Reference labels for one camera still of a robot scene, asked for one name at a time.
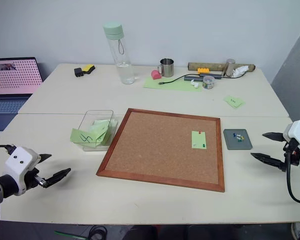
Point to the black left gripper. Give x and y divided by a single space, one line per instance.
31 180

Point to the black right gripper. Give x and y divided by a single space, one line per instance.
293 156

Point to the green note with black scribble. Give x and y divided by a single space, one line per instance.
80 137

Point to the small green written note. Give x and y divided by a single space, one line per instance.
235 101

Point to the green sticky note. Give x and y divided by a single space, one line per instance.
198 140

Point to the small jar of pins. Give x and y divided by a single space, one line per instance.
208 83

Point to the wood framed cork board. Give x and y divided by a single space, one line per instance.
155 147

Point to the grey plastic tray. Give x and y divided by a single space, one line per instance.
231 145

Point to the clear plastic box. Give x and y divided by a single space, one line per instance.
90 147

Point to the green rod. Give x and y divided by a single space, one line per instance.
70 235

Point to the crumpled white tissue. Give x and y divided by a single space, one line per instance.
240 71

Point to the metal cylinder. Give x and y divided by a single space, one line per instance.
228 66

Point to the open laptop with pink screen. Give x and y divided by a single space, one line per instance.
13 77

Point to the small white plastic clip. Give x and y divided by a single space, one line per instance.
195 85

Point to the yellow toy brick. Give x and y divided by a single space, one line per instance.
203 70

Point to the grey usb hub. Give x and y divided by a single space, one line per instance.
193 78

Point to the yellow and black eraser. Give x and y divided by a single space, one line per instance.
88 68

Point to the light green paper sheet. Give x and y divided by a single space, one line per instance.
175 87

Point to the clear bottle with green lid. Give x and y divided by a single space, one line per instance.
122 60

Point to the stainless steel mug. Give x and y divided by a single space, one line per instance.
168 68

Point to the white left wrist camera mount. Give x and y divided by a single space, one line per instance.
20 157

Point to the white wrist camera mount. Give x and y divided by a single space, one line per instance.
20 157
298 130

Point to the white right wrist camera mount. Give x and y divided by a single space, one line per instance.
298 130

